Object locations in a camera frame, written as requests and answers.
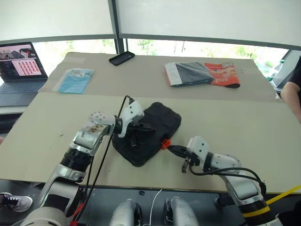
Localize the blue item in plastic bag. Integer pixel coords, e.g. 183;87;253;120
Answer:
52;67;95;95

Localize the silver rounded robot leg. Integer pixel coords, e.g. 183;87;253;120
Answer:
163;195;199;226
109;199;142;226

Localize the white roller blind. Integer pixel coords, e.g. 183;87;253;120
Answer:
0;0;117;42
115;0;301;47

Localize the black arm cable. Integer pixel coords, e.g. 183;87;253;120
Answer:
189;164;268;208
70;95;136;226

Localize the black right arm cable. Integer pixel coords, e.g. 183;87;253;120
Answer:
189;164;268;208

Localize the red orange printed package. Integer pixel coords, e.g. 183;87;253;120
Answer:
204;61;241;90

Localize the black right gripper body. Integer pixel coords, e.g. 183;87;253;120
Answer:
181;152;201;174

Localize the clear bottle with green cap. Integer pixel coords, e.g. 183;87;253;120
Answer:
266;59;286;81

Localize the grey flat panel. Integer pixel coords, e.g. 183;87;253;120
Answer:
270;49;301;89

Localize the grey window frame post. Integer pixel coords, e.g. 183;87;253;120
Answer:
107;0;128;57

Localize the black plastic tool case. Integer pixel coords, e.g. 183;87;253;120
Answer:
111;101;182;168

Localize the open grey laptop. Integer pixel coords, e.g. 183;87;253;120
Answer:
0;41;49;108

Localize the thin white cable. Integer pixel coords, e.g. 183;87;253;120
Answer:
150;188;163;226

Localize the grey white sneaker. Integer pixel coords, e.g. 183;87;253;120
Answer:
0;192;33;213

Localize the dark cloth in plastic bag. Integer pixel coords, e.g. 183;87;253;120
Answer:
164;61;215;88

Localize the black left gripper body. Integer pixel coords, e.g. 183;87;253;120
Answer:
127;120;145;136

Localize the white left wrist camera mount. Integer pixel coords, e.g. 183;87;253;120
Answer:
117;99;145;138

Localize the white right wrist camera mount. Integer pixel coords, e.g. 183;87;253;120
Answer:
186;136;210;165

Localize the black phone case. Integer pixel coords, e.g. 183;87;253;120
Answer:
109;51;135;67

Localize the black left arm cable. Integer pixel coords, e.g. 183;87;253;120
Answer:
70;95;136;226

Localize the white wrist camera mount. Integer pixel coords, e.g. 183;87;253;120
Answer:
186;136;210;165
117;99;145;138

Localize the yellow strap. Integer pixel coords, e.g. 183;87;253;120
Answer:
242;185;301;218

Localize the beige cardboard sheet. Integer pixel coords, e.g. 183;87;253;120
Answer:
37;51;283;104
0;92;301;194

